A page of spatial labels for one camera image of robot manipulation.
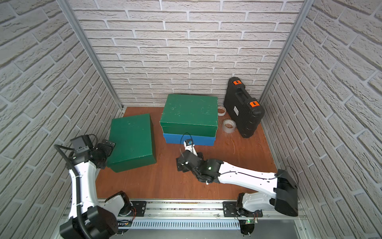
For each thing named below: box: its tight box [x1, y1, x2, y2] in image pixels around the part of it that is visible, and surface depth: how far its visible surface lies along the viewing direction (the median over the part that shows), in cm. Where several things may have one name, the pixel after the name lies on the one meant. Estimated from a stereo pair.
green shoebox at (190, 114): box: [159, 94, 219, 138], surface depth 87 cm
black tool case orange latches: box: [223, 76, 265, 139], surface depth 94 cm
